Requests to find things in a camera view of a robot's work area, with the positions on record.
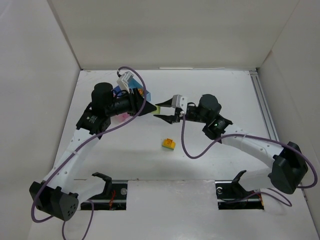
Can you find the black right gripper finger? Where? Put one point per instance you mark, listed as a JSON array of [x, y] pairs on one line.
[[171, 119], [165, 104]]

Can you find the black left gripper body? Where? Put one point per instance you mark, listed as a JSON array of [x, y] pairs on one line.
[[136, 102]]

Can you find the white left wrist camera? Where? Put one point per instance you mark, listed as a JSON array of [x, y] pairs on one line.
[[123, 81]]

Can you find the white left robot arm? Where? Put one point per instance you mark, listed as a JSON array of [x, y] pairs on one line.
[[57, 194]]

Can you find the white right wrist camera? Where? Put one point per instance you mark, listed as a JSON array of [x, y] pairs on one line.
[[180, 102]]

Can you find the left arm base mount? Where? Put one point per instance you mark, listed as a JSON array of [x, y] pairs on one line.
[[101, 193]]

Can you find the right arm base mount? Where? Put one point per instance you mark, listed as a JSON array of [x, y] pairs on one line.
[[231, 195]]

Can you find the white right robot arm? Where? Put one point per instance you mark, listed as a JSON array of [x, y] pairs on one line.
[[285, 164]]

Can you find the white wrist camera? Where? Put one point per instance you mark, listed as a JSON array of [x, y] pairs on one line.
[[123, 81], [180, 102]]

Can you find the light green and green lego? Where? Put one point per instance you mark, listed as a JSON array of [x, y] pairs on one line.
[[157, 111]]

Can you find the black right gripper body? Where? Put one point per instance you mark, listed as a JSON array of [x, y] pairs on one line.
[[179, 115]]

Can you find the light blue drawer bin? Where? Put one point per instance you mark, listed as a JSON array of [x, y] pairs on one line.
[[134, 84]]

